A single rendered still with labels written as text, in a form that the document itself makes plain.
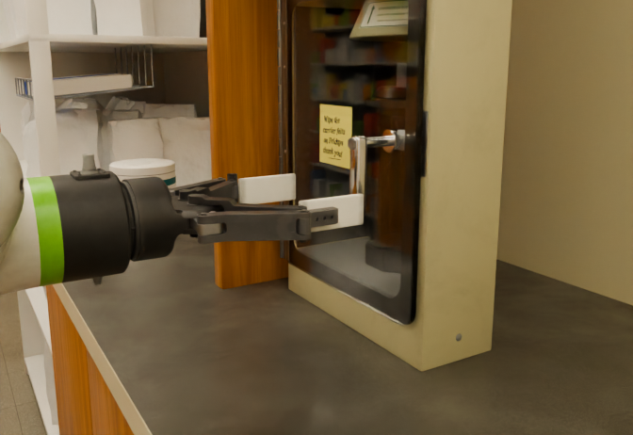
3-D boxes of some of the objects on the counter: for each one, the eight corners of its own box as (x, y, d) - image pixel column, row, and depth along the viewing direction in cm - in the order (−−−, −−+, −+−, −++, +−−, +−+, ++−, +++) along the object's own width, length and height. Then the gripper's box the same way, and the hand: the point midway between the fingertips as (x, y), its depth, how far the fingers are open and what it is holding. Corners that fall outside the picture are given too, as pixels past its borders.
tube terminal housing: (412, 264, 111) (428, -221, 96) (567, 327, 84) (624, -336, 68) (287, 288, 99) (282, -265, 83) (422, 373, 71) (452, -427, 56)
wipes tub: (167, 222, 141) (163, 155, 138) (186, 235, 130) (184, 163, 127) (106, 230, 134) (102, 160, 131) (122, 244, 123) (118, 169, 120)
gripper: (162, 206, 45) (398, 180, 56) (89, 162, 66) (272, 149, 77) (168, 305, 47) (397, 260, 58) (95, 231, 68) (272, 208, 79)
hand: (316, 198), depth 67 cm, fingers open, 13 cm apart
